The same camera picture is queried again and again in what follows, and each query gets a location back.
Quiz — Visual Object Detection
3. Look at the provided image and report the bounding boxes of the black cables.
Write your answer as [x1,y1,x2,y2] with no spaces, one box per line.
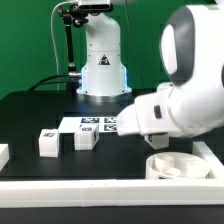
[27,73,72,92]

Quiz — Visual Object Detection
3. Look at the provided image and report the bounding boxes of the white front fence bar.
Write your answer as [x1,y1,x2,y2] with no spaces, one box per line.
[0,179,224,208]

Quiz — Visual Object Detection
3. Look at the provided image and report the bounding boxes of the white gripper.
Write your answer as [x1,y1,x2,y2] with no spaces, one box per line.
[116,90,174,136]

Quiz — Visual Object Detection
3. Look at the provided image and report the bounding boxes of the white cable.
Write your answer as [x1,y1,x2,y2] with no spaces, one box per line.
[50,0,78,91]

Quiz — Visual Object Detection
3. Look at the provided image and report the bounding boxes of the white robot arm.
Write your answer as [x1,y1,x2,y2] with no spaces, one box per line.
[116,0,224,137]

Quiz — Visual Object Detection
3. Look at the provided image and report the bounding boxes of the white marker base plate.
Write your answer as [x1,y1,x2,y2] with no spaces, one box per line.
[58,117,117,133]

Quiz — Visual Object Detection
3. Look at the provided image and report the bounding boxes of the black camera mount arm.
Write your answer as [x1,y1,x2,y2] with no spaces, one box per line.
[59,4,88,92]

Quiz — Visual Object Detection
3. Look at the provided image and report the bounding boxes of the white left fence piece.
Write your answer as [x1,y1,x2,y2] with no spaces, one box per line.
[0,144,9,171]

